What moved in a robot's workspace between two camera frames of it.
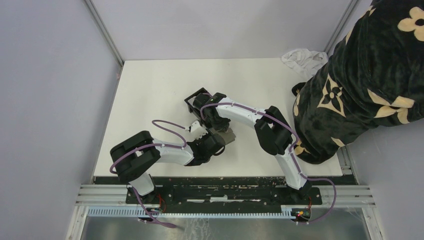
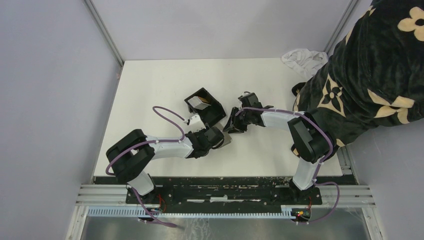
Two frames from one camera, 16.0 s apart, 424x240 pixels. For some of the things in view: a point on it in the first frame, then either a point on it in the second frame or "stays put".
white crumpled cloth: [307, 62] stays put
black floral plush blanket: [373, 77] stays put
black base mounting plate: [229, 192] stays put
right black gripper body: [219, 124] to [240, 121]
